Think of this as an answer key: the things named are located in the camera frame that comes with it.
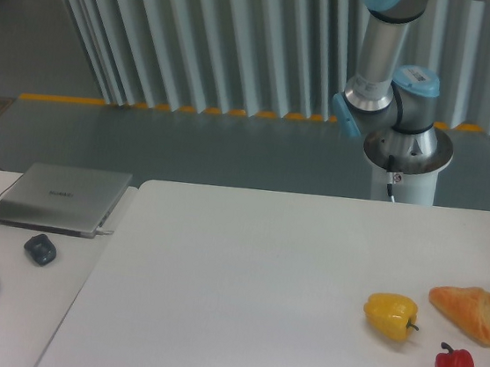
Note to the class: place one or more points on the triangular orange pastry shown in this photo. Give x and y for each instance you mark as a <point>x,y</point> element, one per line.
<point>467,308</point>

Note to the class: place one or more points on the white folding partition screen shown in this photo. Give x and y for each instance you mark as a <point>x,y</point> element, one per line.
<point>284,57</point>

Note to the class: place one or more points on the dark earbuds case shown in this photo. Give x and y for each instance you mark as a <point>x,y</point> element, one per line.
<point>40,249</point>

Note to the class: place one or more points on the silver closed laptop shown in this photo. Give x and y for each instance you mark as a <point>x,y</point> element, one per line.
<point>64,199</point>

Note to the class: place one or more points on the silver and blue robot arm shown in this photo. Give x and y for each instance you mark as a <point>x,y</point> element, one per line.
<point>381,53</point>

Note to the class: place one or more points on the yellow bell pepper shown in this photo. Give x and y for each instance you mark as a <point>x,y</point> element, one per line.
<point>392,315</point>

